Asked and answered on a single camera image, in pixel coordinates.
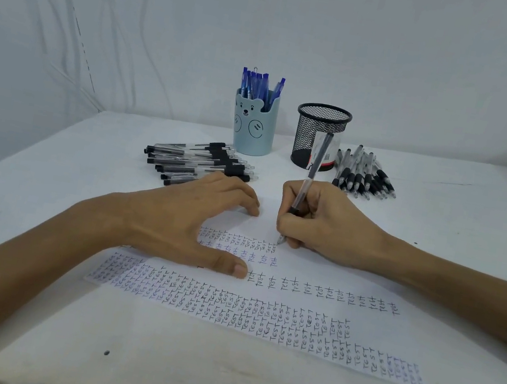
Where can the person's left hand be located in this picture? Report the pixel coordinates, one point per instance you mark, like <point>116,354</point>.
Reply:
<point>165,220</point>

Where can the person's right hand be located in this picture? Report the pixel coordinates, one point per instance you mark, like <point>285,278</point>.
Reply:
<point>343,234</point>

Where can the person's left thumb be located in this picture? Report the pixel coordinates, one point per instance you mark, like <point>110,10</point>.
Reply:
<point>224,262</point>

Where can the person's right thumb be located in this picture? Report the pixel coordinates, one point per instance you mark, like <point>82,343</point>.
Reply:
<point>297,234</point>

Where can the clear black gel pen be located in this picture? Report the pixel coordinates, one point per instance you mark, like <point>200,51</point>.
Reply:
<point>315,166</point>

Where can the white handwritten paper sheet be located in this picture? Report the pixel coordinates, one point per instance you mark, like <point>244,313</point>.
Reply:
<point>290,313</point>

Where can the person's left forearm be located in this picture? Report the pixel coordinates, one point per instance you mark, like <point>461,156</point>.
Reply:
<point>25,266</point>

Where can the person's right forearm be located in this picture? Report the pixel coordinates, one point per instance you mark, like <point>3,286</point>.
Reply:
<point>461,289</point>

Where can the pile of black pens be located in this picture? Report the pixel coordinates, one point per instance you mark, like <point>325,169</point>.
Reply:
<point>200,163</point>
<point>363,177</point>

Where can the black mesh pen holder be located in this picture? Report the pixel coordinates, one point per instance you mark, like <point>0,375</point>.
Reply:
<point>315,134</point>

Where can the light blue bear pen holder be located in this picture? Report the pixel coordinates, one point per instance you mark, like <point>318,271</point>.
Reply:
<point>254,126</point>

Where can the bunch of blue pens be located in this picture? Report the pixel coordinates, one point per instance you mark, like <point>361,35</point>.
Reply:
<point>258,83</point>

